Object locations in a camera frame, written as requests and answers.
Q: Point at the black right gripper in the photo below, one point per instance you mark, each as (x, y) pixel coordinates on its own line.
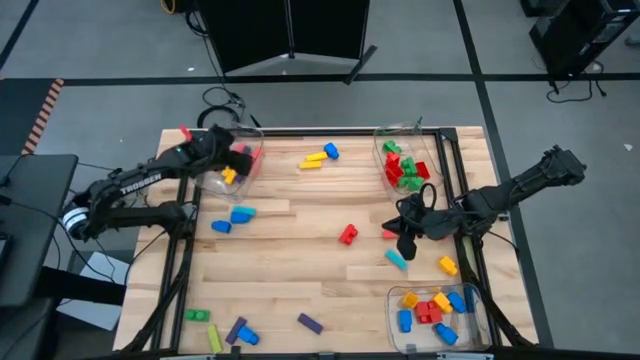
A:
(432, 220)

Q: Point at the black mat with striped edge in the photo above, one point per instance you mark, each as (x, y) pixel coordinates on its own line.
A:
(20, 115)

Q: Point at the yellow toy block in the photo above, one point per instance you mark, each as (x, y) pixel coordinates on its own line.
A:
(448, 266)
(410, 300)
(442, 302)

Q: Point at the blue toy block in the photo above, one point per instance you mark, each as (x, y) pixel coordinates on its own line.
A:
(240, 218)
(404, 321)
(446, 334)
(456, 302)
(248, 335)
(221, 226)
(331, 150)

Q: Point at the red wrist tab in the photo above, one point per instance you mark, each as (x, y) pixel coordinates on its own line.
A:
(185, 132)

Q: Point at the yellow long bar block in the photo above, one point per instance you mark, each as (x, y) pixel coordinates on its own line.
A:
(316, 156)
(229, 175)
(310, 165)

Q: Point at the black aluminium table frame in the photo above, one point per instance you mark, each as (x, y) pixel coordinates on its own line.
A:
(447, 134)

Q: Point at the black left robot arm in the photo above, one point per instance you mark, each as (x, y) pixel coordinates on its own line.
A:
(140, 184)

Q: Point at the red toy block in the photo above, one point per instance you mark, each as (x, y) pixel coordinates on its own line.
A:
(435, 315)
(395, 174)
(393, 159)
(348, 234)
(423, 170)
(422, 311)

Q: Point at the clear plastic bin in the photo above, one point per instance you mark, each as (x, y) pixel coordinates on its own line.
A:
(210, 187)
(425, 345)
(430, 150)

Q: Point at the black room divider panel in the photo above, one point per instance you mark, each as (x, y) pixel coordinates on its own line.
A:
(330, 25)
(245, 30)

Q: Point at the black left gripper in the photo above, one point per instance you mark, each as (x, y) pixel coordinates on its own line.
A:
(210, 147)

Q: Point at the pink long bar block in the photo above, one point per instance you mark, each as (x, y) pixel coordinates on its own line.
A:
(256, 152)
(389, 234)
(240, 147)

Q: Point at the lime long bar block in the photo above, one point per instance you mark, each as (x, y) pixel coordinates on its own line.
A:
(214, 339)

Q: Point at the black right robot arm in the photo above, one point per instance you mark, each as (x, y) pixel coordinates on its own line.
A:
(525, 187)

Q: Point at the black side desk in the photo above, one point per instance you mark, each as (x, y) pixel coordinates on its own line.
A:
(30, 225)

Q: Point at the black equipment cabinet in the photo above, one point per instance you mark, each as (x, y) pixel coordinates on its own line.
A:
(575, 35)

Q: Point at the black divider foot bar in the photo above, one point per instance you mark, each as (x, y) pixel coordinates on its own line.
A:
(361, 64)

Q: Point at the purple long bar block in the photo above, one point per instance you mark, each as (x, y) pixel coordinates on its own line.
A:
(235, 330)
(310, 323)
(241, 178)

